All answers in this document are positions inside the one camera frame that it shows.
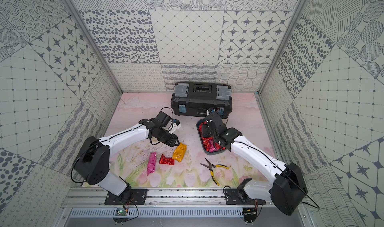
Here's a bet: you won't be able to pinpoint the yellow tea bag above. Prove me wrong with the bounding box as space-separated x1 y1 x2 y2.
172 143 187 163

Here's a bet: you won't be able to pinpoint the red tea bag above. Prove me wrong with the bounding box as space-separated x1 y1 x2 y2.
159 155 175 166

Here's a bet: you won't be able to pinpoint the teal plastic storage box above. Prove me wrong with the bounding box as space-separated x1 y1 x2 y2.
196 116 229 156

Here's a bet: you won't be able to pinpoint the magenta tea bag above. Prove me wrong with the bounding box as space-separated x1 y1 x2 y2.
147 152 157 175

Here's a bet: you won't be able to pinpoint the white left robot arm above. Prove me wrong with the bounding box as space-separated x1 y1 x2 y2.
72 118 180 202

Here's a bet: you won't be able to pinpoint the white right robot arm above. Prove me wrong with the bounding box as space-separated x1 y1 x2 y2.
205 110 308 216

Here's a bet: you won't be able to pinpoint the pile of red tea bags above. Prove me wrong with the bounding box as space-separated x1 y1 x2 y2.
197 121 226 153

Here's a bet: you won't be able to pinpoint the black plastic toolbox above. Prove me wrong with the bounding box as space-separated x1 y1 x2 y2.
171 82 233 119

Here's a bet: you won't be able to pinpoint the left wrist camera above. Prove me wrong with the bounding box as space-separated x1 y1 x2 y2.
155 111 181 134

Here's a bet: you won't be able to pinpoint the yellow handled pliers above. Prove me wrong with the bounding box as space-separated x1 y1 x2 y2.
200 157 230 186

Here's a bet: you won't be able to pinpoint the aluminium mounting rail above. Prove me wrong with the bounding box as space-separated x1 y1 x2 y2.
56 187 285 226

